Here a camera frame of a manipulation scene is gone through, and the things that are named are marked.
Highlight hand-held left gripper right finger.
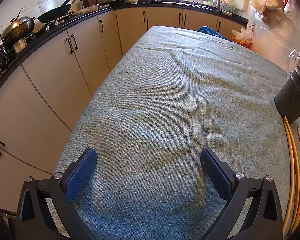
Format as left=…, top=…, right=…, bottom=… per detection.
left=200, top=147, right=283, bottom=240

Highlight printed clear plastic bag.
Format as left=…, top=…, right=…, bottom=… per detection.
left=250, top=0, right=290, bottom=23

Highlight crumpled clear plastic bag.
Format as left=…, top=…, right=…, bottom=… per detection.
left=284, top=0, right=300, bottom=39

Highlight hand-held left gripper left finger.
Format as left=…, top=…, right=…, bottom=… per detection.
left=15, top=147, right=98, bottom=240

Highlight grey-green table cloth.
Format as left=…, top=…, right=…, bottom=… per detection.
left=45, top=25, right=298, bottom=240

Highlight clear plastic bags in basket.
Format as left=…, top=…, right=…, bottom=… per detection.
left=231, top=24, right=254, bottom=44

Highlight steel pot with lid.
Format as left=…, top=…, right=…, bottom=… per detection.
left=1, top=6, right=36, bottom=47

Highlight black kitchen countertop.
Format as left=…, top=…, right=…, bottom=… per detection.
left=0, top=1, right=248, bottom=103

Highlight clear glass mug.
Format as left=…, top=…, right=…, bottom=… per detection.
left=286, top=50, right=300, bottom=74

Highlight black utensil holder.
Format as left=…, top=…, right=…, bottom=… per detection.
left=274, top=64, right=300, bottom=124

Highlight blue plastic bag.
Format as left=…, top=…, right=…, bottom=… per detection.
left=197, top=26, right=230, bottom=40

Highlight black wok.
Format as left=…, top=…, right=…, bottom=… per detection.
left=37, top=0, right=83, bottom=23

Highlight gas stove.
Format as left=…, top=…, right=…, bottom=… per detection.
left=5, top=11, right=77, bottom=55

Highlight clear food tray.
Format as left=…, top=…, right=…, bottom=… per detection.
left=80, top=4, right=110, bottom=13

